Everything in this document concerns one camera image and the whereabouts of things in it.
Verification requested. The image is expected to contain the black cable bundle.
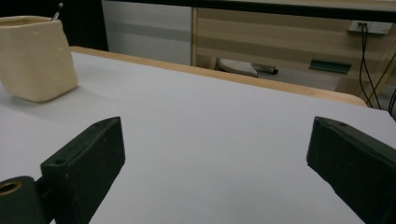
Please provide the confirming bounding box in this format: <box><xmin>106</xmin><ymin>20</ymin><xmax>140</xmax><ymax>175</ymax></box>
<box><xmin>388</xmin><ymin>88</ymin><xmax>396</xmax><ymax>117</ymax></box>

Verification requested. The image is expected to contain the black horizontal rail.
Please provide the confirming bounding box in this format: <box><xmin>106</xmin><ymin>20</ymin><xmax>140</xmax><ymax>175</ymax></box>
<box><xmin>102</xmin><ymin>0</ymin><xmax>396</xmax><ymax>23</ymax></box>

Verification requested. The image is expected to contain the dark green flat bracket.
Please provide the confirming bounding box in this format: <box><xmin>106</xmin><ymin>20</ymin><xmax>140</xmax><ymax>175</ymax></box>
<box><xmin>308</xmin><ymin>58</ymin><xmax>353</xmax><ymax>75</ymax></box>

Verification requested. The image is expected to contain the wooden desk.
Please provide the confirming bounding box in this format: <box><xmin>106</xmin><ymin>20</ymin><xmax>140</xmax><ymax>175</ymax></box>
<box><xmin>191</xmin><ymin>0</ymin><xmax>396</xmax><ymax>108</ymax></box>

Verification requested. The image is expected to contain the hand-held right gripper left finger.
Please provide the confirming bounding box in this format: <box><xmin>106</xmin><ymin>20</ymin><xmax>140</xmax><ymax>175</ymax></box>
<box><xmin>40</xmin><ymin>116</ymin><xmax>126</xmax><ymax>224</ymax></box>

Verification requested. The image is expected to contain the black curtain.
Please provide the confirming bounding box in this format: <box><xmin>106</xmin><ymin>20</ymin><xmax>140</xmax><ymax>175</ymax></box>
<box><xmin>0</xmin><ymin>0</ymin><xmax>109</xmax><ymax>52</ymax></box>

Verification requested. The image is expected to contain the dark pen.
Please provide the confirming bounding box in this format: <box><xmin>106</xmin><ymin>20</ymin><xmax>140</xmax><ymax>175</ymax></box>
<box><xmin>50</xmin><ymin>2</ymin><xmax>64</xmax><ymax>22</ymax></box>

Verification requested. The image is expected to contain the white power strip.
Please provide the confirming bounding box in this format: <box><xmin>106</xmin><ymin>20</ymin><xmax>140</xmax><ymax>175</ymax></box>
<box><xmin>347</xmin><ymin>20</ymin><xmax>394</xmax><ymax>35</ymax></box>

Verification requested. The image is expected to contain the black power cable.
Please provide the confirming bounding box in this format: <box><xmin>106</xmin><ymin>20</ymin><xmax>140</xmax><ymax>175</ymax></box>
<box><xmin>361</xmin><ymin>23</ymin><xmax>383</xmax><ymax>110</ymax></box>
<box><xmin>358</xmin><ymin>22</ymin><xmax>375</xmax><ymax>108</ymax></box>

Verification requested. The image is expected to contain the cream ceramic pen holder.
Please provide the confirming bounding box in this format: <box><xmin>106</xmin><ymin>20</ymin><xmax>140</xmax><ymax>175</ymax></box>
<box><xmin>0</xmin><ymin>15</ymin><xmax>79</xmax><ymax>104</ymax></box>

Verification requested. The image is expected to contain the grey chair base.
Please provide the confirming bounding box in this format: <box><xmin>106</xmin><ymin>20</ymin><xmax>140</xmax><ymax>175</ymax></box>
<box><xmin>216</xmin><ymin>57</ymin><xmax>280</xmax><ymax>78</ymax></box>

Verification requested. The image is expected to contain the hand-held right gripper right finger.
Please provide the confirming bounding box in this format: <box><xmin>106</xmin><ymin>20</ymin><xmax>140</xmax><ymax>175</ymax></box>
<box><xmin>305</xmin><ymin>116</ymin><xmax>396</xmax><ymax>224</ymax></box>

